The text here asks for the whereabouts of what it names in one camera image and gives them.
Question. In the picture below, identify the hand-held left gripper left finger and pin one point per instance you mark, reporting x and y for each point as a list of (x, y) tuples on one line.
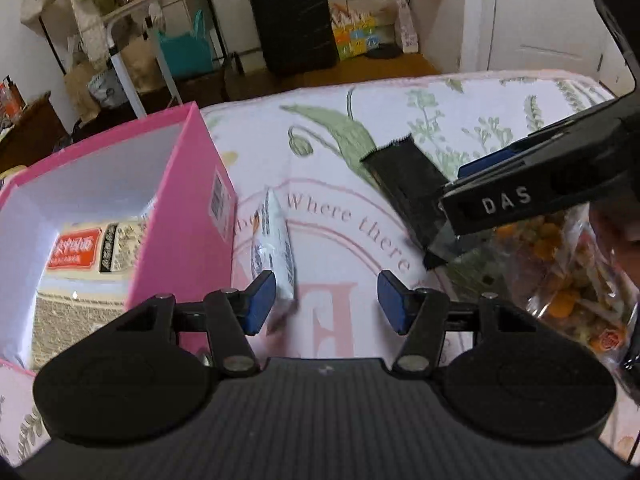
[(260, 302)]

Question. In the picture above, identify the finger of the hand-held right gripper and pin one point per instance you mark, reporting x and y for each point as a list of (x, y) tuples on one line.
[(490, 162)]

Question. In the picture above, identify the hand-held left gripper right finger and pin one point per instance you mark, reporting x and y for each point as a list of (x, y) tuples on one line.
[(392, 302)]

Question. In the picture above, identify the small white snack bar packet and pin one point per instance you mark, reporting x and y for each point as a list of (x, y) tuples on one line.
[(275, 245)]

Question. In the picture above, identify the matte black snack packet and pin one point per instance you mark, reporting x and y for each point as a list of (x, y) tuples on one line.
[(405, 195)]

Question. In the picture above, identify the pink cardboard box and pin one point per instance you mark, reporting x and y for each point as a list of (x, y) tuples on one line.
[(190, 240)]

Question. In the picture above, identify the clear mixed cracker bag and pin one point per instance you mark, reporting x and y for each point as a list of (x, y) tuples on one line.
[(565, 300)]

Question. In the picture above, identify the cream noodle packet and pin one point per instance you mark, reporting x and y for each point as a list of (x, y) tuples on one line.
[(80, 320)]

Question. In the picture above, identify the person's right hand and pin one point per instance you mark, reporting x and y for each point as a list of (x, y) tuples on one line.
[(617, 240)]

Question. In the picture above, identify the floral printed blanket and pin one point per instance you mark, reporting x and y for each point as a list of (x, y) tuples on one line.
[(350, 160)]

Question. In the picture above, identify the black round floor disc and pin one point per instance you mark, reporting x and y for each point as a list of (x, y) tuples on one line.
[(385, 52)]

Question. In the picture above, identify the white door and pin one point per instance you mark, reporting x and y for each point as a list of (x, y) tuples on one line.
[(540, 10)]

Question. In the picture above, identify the white plastic packet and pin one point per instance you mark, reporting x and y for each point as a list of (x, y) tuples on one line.
[(406, 25)]

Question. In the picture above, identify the colourful gift bag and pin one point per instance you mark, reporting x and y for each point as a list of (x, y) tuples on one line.
[(355, 35)]

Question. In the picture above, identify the black suitcase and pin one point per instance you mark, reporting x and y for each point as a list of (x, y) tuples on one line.
[(295, 20)]

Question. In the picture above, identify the teal shopping bag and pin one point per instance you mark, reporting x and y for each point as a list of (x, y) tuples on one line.
[(185, 55)]

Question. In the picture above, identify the patterned white bag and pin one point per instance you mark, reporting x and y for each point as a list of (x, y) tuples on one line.
[(107, 87)]

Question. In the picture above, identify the folding side table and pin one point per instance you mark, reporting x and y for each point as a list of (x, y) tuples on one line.
[(120, 65)]

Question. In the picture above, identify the brown paper bag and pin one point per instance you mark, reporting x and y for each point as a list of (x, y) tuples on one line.
[(80, 90)]

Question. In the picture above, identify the wooden nightstand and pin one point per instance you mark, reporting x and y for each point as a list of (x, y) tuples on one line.
[(30, 130)]

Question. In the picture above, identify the orange labelled box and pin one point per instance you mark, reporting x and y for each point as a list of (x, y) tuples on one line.
[(10, 97)]

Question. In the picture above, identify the white knitted cardigan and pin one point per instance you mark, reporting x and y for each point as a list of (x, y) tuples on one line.
[(95, 15)]

